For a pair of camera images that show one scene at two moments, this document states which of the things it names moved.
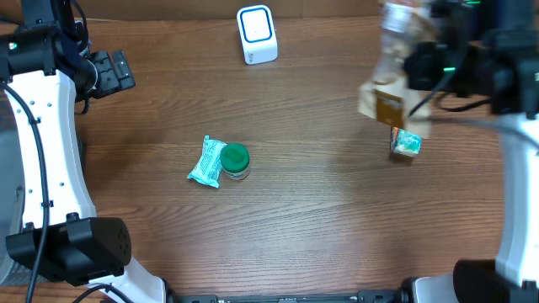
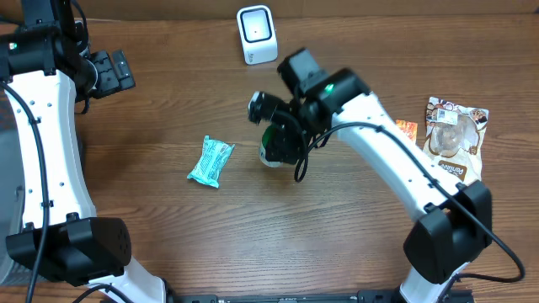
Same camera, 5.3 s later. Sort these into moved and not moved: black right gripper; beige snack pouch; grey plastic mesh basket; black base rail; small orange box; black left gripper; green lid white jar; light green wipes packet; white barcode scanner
Moved: green lid white jar; small orange box; beige snack pouch; black right gripper
Not moved: white barcode scanner; light green wipes packet; black base rail; black left gripper; grey plastic mesh basket
